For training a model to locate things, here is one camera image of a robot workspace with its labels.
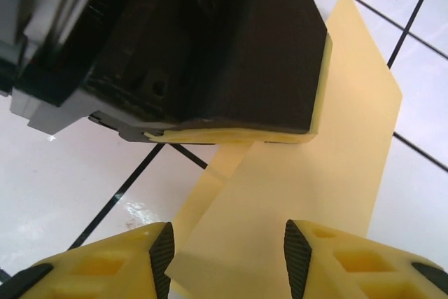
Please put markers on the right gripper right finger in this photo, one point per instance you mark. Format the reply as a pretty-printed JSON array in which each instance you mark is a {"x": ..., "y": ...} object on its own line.
[{"x": 357, "y": 267}]

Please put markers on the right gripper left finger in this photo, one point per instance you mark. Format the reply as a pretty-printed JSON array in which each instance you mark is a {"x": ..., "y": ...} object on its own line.
[{"x": 105, "y": 267}]

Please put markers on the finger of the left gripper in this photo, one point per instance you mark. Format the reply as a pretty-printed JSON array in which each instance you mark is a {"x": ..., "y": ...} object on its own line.
[
  {"x": 259, "y": 61},
  {"x": 245, "y": 141}
]

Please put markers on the yellow square paper sheet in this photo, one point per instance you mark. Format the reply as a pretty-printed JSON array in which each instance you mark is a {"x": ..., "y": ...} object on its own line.
[{"x": 297, "y": 180}]

